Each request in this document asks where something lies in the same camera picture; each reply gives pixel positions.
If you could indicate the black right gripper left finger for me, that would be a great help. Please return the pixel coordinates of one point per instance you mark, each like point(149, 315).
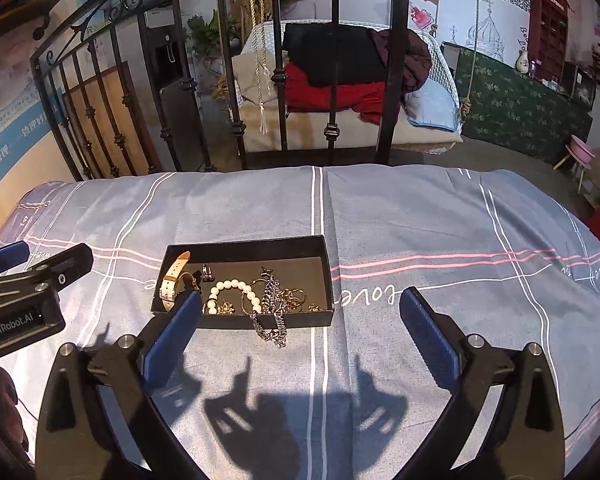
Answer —
point(75, 440)

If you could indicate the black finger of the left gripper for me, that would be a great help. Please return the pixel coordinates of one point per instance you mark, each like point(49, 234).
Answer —
point(58, 271)

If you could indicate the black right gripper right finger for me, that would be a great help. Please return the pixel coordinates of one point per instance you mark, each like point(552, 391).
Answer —
point(525, 439)

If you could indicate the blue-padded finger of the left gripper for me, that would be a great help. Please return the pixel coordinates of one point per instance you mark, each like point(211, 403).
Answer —
point(13, 255)

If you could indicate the gold starburst brooch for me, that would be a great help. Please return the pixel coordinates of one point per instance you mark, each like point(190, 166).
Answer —
point(225, 308)

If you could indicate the silver plain ring hoop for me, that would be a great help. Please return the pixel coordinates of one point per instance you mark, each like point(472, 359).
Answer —
point(206, 274)

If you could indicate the black rectangular jewelry box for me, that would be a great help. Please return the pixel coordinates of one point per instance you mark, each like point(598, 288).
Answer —
point(297, 262)

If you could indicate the pink small stool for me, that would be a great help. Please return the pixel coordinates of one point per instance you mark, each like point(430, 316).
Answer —
point(581, 154)

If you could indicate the red cloth on swing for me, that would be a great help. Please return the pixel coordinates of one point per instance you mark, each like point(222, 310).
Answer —
point(365, 99)

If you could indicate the green patterned cloth table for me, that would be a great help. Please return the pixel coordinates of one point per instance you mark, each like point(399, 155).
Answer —
point(512, 110)

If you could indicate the black garment on swing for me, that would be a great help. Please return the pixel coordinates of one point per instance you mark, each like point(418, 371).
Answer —
point(351, 54)

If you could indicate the light blue pillow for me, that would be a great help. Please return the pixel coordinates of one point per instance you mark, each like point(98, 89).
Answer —
point(431, 106)

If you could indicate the red wooden cabinet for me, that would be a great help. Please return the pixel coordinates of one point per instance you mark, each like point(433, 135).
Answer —
point(548, 35)

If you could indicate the beige strap wristwatch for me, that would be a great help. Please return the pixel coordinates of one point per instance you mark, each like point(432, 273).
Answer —
point(177, 280)

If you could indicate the black iron bed frame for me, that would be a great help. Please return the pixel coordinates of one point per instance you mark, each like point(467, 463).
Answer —
point(119, 79)

